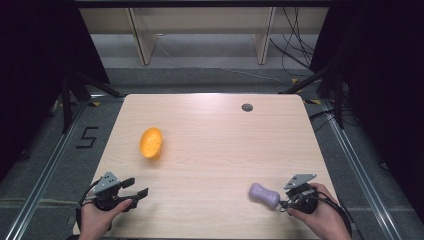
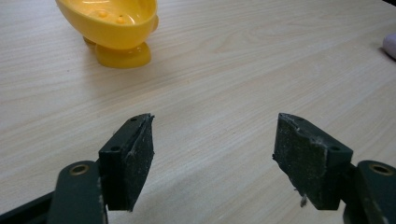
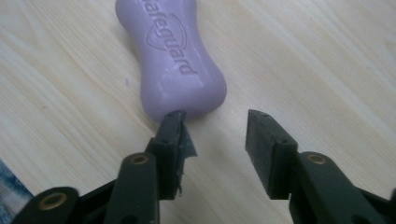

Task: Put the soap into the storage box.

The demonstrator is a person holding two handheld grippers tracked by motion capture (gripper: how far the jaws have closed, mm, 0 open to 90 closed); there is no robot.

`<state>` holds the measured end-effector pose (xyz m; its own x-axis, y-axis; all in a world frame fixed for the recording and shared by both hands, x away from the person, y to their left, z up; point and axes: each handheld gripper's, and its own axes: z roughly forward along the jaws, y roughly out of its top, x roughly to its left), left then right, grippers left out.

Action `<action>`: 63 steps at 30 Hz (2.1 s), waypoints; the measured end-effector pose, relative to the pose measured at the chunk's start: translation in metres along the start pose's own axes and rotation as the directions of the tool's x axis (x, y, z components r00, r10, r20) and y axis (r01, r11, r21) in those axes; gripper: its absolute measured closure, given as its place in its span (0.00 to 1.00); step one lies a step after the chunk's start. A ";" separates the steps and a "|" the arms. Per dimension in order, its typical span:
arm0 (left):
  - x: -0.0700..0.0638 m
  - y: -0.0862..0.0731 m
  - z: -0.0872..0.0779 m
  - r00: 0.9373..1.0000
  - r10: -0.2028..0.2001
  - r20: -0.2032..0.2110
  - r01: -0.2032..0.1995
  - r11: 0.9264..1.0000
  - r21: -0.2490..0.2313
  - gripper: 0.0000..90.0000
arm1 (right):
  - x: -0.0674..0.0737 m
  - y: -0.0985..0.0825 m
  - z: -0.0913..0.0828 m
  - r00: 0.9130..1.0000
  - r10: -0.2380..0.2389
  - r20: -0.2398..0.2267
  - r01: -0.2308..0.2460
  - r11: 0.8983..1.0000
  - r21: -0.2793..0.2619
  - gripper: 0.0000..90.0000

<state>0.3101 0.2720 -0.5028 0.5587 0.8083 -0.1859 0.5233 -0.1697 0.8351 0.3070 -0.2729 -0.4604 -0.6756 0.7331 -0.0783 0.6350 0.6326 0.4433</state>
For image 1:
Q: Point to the white background desk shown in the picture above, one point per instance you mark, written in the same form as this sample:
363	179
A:
200	20

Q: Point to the yellow black floor tape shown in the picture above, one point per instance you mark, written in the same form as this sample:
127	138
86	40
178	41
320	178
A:
312	101
96	104
295	81

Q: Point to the black curtain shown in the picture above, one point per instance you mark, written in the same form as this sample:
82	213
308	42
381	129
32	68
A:
383	83
33	66

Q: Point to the person's right hand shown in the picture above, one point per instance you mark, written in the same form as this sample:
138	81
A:
328	218

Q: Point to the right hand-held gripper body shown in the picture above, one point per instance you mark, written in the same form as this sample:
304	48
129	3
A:
301	196

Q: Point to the black tripod stand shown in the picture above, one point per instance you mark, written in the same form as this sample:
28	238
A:
71	96
333	86

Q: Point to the purple soap bar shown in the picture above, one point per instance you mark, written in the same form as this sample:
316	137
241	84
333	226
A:
264	195

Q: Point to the aluminium floor rail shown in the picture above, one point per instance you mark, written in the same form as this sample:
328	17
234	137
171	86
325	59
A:
43	173
363	173

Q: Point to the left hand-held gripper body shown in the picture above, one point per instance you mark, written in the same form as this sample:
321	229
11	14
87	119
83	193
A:
108	191

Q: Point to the person's left hand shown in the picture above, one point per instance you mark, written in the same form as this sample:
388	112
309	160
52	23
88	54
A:
95	221

